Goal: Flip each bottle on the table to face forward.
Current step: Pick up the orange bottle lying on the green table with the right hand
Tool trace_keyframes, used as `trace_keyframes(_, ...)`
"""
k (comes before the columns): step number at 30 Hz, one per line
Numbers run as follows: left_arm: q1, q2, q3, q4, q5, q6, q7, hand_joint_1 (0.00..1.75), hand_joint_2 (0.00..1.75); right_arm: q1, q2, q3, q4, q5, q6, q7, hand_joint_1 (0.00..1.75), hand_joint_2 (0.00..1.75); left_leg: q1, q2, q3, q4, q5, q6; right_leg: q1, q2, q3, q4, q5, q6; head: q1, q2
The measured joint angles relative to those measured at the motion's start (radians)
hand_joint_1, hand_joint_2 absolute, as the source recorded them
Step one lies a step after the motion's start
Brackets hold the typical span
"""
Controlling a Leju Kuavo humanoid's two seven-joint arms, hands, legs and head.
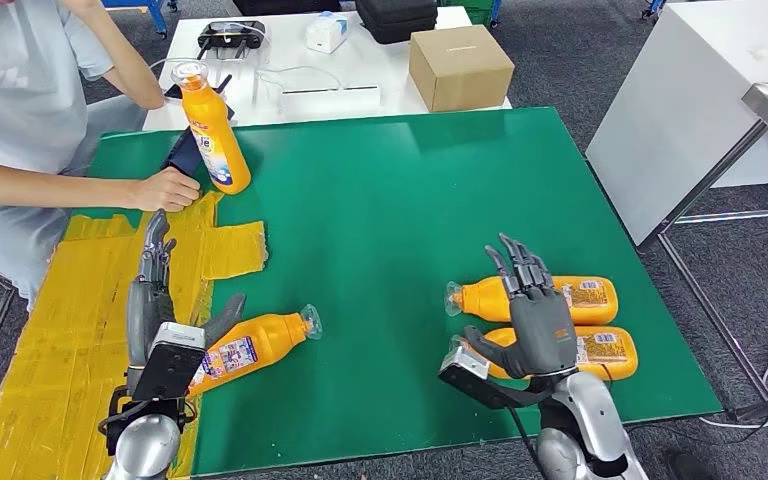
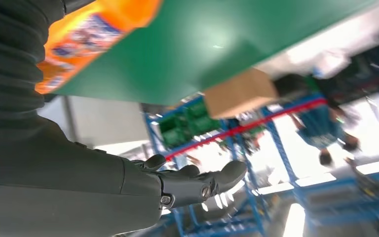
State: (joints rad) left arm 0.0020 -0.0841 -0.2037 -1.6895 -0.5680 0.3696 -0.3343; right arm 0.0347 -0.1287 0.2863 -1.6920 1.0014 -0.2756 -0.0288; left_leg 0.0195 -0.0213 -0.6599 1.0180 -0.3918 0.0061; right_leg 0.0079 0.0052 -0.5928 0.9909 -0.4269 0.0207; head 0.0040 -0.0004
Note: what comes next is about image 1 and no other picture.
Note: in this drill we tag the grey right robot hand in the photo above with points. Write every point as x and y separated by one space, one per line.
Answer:
543 331

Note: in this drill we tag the orange bottle clear cap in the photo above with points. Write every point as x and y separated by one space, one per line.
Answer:
265 338
215 132
477 301
612 361

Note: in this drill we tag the person's right hand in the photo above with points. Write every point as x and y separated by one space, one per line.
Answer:
168 191

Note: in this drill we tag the long white box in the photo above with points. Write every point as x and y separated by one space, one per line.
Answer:
330 100

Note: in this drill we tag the black phone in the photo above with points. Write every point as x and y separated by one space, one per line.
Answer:
172 93

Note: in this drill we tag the black carry case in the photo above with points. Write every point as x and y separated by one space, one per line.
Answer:
284 5
396 20

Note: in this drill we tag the blue metal frame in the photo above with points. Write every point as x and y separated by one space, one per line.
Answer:
157 13

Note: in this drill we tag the person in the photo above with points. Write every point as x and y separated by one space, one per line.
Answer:
20 86

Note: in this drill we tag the small white box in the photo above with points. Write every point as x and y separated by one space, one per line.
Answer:
326 32

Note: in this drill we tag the white cabinet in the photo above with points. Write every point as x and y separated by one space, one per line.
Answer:
689 99

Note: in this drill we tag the person's right forearm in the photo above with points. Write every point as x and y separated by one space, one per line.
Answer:
53 182

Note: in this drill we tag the blue caster frame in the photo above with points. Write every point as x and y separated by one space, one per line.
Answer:
652 6

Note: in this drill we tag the green crate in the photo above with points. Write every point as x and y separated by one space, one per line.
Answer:
473 6

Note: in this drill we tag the yellow taped cardboard sheet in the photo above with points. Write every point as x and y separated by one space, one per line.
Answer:
59 331

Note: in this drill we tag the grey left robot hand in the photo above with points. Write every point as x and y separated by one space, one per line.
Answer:
149 311

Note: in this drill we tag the person's left forearm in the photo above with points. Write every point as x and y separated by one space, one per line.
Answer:
122 63

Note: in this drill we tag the white table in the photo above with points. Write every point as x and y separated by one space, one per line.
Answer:
371 66

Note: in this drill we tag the brown cardboard box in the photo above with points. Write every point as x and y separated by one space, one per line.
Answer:
460 68

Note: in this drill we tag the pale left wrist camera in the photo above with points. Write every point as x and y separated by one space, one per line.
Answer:
172 361

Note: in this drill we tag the dark blue tablet case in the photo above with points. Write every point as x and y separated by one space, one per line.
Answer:
182 156

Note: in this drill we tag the black floor object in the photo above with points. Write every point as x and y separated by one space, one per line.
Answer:
689 467

